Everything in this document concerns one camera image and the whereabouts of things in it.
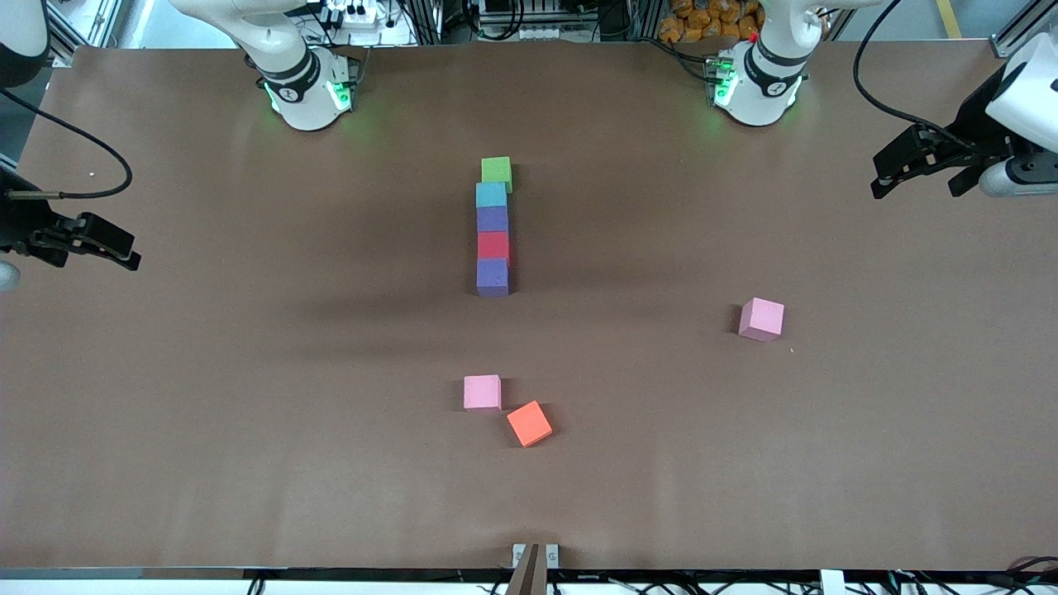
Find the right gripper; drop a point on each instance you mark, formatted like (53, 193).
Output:
(23, 221)

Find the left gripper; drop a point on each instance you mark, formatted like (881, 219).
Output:
(978, 126)

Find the purple foam block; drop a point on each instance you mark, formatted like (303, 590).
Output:
(492, 219)
(492, 275)

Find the red foam block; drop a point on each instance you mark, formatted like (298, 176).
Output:
(493, 245)

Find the blue foam block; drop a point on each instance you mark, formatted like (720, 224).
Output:
(491, 195)

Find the green foam block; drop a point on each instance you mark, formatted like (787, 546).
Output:
(497, 169)

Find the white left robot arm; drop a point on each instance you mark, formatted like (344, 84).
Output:
(756, 91)

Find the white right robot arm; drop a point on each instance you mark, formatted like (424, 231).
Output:
(302, 107)

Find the pink foam block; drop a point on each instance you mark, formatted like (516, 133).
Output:
(763, 316)
(482, 391)

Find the brown table cover mat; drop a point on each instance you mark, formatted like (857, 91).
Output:
(165, 496)

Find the orange snack bags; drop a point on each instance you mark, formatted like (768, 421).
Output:
(702, 16)

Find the white power strip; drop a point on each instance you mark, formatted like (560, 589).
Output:
(388, 37)

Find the small white box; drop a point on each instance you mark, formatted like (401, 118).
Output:
(833, 583)

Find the grey equipment box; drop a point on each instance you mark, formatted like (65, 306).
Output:
(529, 12)

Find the orange foam block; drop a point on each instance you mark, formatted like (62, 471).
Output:
(529, 422)

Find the aluminium frame profile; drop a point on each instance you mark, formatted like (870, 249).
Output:
(1004, 47)
(66, 51)

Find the silver table edge bracket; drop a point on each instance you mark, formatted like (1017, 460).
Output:
(535, 570)

